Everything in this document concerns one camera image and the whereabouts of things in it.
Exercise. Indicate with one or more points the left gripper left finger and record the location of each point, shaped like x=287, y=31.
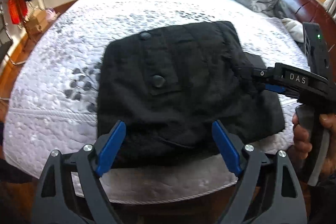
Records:
x=55, y=199

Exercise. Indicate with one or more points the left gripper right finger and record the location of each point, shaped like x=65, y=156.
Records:
x=267, y=191

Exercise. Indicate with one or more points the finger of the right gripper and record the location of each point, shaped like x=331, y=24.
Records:
x=262, y=73
x=284, y=89

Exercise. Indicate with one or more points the black pants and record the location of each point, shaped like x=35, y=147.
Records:
x=168, y=85

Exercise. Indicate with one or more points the dark grey folded garment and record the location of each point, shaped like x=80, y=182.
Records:
x=267, y=108

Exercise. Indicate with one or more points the white cloth by headboard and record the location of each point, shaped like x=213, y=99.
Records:
x=295, y=29

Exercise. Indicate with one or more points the wooden headboard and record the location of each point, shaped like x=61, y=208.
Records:
x=313, y=11

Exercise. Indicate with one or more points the white grey leaf quilt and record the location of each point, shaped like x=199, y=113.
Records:
x=45, y=113

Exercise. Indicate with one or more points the cardboard boxes stack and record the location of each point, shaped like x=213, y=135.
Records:
x=37, y=22

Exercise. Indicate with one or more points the pink small object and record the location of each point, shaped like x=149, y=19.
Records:
x=50, y=13

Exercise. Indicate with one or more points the red hanging bag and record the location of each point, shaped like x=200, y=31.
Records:
x=17, y=10

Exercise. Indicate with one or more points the black metal frame chair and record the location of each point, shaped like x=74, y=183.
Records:
x=6, y=42

